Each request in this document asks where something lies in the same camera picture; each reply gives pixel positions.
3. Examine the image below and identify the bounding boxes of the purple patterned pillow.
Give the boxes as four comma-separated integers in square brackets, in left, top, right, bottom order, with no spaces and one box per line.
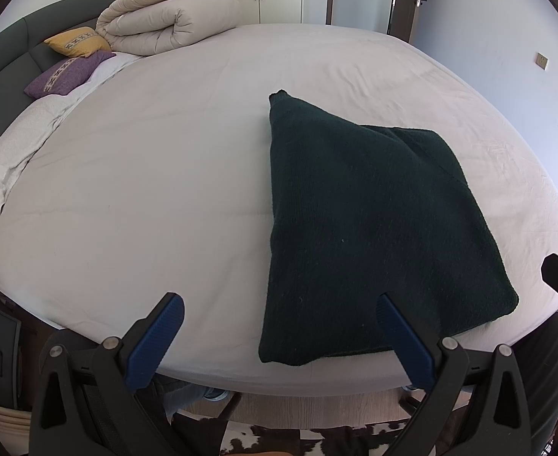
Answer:
[24,50,117,100]

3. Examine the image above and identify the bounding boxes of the folded beige duvet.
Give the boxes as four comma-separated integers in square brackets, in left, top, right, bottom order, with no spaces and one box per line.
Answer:
[96,0,242,56]

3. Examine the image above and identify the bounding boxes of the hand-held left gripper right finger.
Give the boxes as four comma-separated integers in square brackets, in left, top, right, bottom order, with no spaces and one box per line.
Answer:
[376,293,546,456]

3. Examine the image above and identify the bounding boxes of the dark green knit sweater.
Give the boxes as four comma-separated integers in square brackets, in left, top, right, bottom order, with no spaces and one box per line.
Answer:
[258,89,520,366]

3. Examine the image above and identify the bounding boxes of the round white bed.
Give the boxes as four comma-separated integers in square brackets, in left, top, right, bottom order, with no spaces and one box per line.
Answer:
[0,23,558,397]

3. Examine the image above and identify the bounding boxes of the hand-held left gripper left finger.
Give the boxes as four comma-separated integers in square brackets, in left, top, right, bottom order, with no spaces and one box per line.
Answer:
[29,292,187,456]

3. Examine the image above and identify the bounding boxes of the person's dark trouser leg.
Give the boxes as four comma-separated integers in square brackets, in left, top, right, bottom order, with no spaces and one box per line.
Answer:
[511,312,558,456]

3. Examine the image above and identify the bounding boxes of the dark wooden door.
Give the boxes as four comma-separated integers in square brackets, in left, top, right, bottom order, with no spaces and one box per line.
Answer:
[386,0,428,44]

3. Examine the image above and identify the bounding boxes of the yellow patterned pillow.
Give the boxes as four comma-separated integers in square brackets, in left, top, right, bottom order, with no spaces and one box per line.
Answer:
[44,27,113,57]

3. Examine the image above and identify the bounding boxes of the white pillow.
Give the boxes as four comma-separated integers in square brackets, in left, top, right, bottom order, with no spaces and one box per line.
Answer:
[0,52,143,217]

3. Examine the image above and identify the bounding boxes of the dark grey padded headboard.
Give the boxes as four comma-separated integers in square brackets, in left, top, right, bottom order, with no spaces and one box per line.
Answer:
[0,0,124,115]

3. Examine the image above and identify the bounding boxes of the cowhide rug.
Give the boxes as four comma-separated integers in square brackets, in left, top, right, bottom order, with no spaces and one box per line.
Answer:
[219,419,414,456]

